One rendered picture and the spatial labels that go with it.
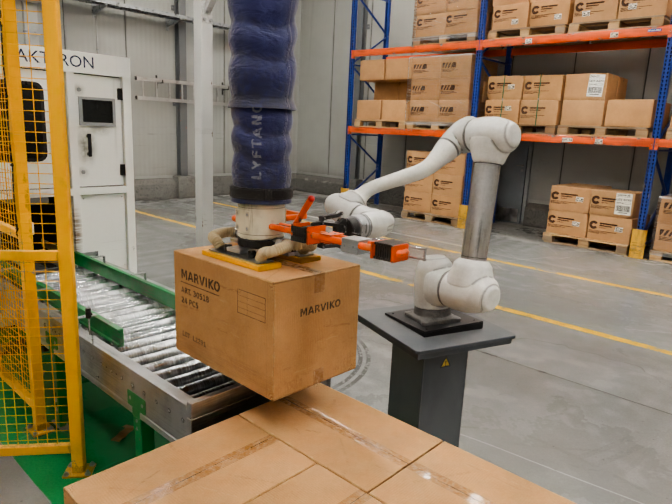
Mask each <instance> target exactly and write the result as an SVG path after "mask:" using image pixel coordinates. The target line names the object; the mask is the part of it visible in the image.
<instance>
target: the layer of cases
mask: <svg viewBox="0 0 672 504"><path fill-rule="evenodd" d="M63 491H64V504H577V503H575V502H573V501H570V500H568V499H566V498H564V497H562V496H560V495H558V494H556V493H553V492H551V491H549V490H547V489H545V488H543V487H541V486H539V485H536V484H534V483H532V482H530V481H528V480H526V479H524V478H522V477H519V476H517V475H515V474H513V473H511V472H509V471H507V470H505V469H502V468H500V467H498V466H496V465H494V464H492V463H490V462H488V461H485V460H483V459H481V458H479V457H477V456H475V455H473V454H471V453H468V452H466V451H464V450H462V449H460V448H458V447H456V446H454V445H451V444H449V443H447V442H445V441H444V442H443V441H442V440H441V439H439V438H437V437H434V436H432V435H430V434H428V433H426V432H424V431H422V430H420V429H417V428H415V427H413V426H411V425H409V424H407V423H405V422H403V421H400V420H398V419H396V418H394V417H392V416H390V415H388V414H385V413H383V412H381V411H379V410H377V409H375V408H373V407H371V406H368V405H366V404H364V403H362V402H360V401H358V400H356V399H354V398H351V397H349V396H347V395H345V394H343V393H341V392H339V391H337V390H334V389H332V388H330V387H328V386H326V385H324V384H322V383H318V384H315V385H313V386H310V387H308V388H305V389H303V390H300V391H298V392H296V393H293V394H291V395H288V396H286V397H283V398H281V399H278V400H276V401H269V402H267V403H264V404H262V405H260V406H257V407H255V408H253V409H250V410H248V411H245V412H243V413H241V414H239V416H238V415H236V416H233V417H231V418H229V419H226V420H224V421H221V422H219V423H217V424H214V425H212V426H209V427H207V428H205V429H202V430H200V431H197V432H195V433H193V434H190V435H188V436H185V437H183V438H181V439H178V440H176V441H173V442H171V443H169V444H166V445H164V446H161V447H159V448H157V449H154V450H152V451H150V452H147V453H145V454H142V455H140V456H138V457H135V458H133V459H130V460H128V461H126V462H123V463H121V464H118V465H116V466H114V467H111V468H109V469H106V470H104V471H102V472H99V473H97V474H94V475H92V476H90V477H87V478H85V479H82V480H80V481H78V482H75V483H73V484H70V485H68V486H66V487H64V488H63Z"/></svg>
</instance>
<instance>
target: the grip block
mask: <svg viewBox="0 0 672 504"><path fill-rule="evenodd" d="M307 225H310V222H301V223H293V224H291V241H296V242H300V243H304V244H305V243H306V244H307V245H310V244H316V243H320V240H316V239H312V238H311V237H310V235H311V233H312V232H315V233H320V231H325V232H326V225H318V226H310V227H307V229H306V228H304V227H302V226H307Z"/></svg>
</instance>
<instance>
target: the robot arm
mask: <svg viewBox="0 0 672 504"><path fill-rule="evenodd" d="M520 140H521V130H520V127H519V126H518V125H517V124H516V123H515V122H513V121H511V120H508V119H505V118H501V117H480V118H476V117H473V116H468V117H464V118H462V119H460V120H458V121H457V122H455V123H454V124H453V125H452V126H451V127H450V128H449V129H448V130H447V131H446V132H445V133H444V134H443V135H442V137H441V138H440V139H439V140H438V142H437V143H436V145H435V146H434V148H433V150H432V151H431V152H430V154H429V155H428V157H427V158H426V159H425V160H424V161H422V162H421V163H419V164H417V165H415V166H412V167H410V168H407V169H404V170H401V171H398V172H395V173H392V174H389V175H386V176H383V177H381V178H378V179H375V180H372V181H370V182H368V183H366V184H364V185H363V186H361V187H359V188H358V189H356V190H348V191H347V192H344V193H340V194H339V193H335V194H331V195H330V196H328V198H327V199H326V200H325V204H324V207H325V211H326V213H327V214H325V215H320V216H319V217H318V218H319V220H318V221H316V222H312V223H311V225H307V226H302V227H304V228H306V229H307V227H310V226H318V225H326V226H331V227H332V228H333V231H334V232H339V233H344V236H351V233H352V232H353V233H357V234H360V235H361V237H365V238H370V239H372V238H380V237H383V236H385V235H387V234H389V233H390V232H391V231H392V229H393V226H394V218H393V216H392V215H391V214H390V213H388V212H386V211H383V210H378V209H374V208H370V207H367V205H366V202H367V200H368V199H369V198H370V197H371V196H373V195H374V194H377V193H379V192H382V191H385V190H389V189H392V188H395V187H399V186H402V185H406V184H409V183H412V182H416V181H419V180H421V179H424V178H426V177H428V176H430V175H432V174H433V173H435V172H436V171H438V170H439V169H440V168H442V167H443V166H445V165H446V164H447V163H449V162H451V161H452V160H454V159H455V158H456V157H457V156H459V155H460V154H461V153H463V154H464V153H470V152H471V156H472V160H473V162H474V170H473V177H472V183H471V190H470V197H469V204H468V211H467V218H466V224H465V231H464V238H463V245H462V252H461V257H459V258H458V259H456V260H455V261H454V263H453V265H452V263H451V261H450V260H449V259H448V258H447V257H445V256H444V255H438V254H436V255H426V261H422V260H420V261H419V263H418V265H417V267H416V271H415V277H414V310H411V311H406V312H405V316H408V317H410V318H412V319H413V320H415V321H417V322H419V323H420V324H421V325H422V326H430V325H436V324H443V323H451V322H461V318H460V317H458V316H456V315H454V314H452V313H451V309H454V310H457V311H460V312H464V313H469V314H477V313H486V312H489V311H491V310H493V309H494V308H495V307H496V306H497V305H498V303H499V301H500V287H499V285H498V283H497V281H496V280H495V279H494V275H493V268H492V266H491V264H490V263H489V261H487V255H488V249H489V242H490V235H491V229H492V222H493V215H494V209H495V202H496V195H497V189H498V182H499V175H500V169H501V165H503V164H504V163H505V162H506V159H507V157H508V156H509V154H510V152H512V151H514V150H515V149H516V148H517V147H518V145H519V144H520ZM327 219H332V220H334V221H335V223H330V222H324V220H327Z"/></svg>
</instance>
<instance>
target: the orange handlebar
mask: <svg viewBox="0 0 672 504"><path fill-rule="evenodd" d="M298 213H299V212H298V211H292V210H286V221H291V220H295V218H296V217H297V215H298ZM279 224H280V225H277V224H270V225H269V229H271V230H275V231H279V232H284V233H289V234H291V227H287V226H291V224H286V223H279ZM282 225H285V226H282ZM310 237H311V238H312V239H316V240H320V243H325V244H329V245H332V244H338V245H341V243H342V237H348V236H344V233H339V232H334V231H332V232H325V231H320V233H315V232H312V233H311V235H310ZM358 248H359V249H361V250H365V251H370V248H371V241H368V242H367V243H363V242H360V243H359V244H358ZM409 253H410V252H409V250H408V249H404V250H398V251H397V252H396V256H397V257H399V258H400V257H407V256H408V255H409Z"/></svg>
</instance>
